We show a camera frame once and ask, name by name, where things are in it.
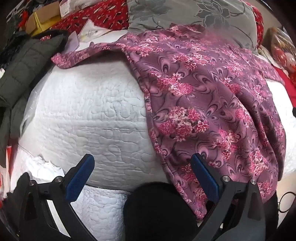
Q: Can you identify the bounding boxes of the white paper sheets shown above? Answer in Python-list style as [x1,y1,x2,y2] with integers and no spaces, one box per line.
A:
[67,19,117,52]

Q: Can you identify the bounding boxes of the grey floral pillow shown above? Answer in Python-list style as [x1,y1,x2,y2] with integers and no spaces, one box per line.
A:
[127,0,257,52]

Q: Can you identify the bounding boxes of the white quilted bedspread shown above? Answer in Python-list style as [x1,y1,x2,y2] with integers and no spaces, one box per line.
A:
[11,51,295,240]

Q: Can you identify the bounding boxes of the cardboard box with yellow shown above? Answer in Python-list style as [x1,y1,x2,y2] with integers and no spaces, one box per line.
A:
[25,1,61,36]

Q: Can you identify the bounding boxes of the purple pink floral garment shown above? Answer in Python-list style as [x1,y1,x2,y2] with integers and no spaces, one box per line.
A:
[52,25,286,219]

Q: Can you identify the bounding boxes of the dark green padded jacket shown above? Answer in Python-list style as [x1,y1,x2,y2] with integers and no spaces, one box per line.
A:
[0,29,69,149]

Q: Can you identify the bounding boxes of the black cable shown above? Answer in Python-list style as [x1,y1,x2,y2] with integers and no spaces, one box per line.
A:
[277,191,296,213]

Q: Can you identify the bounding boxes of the red patterned blanket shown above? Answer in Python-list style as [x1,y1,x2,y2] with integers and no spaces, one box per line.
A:
[51,0,129,34]

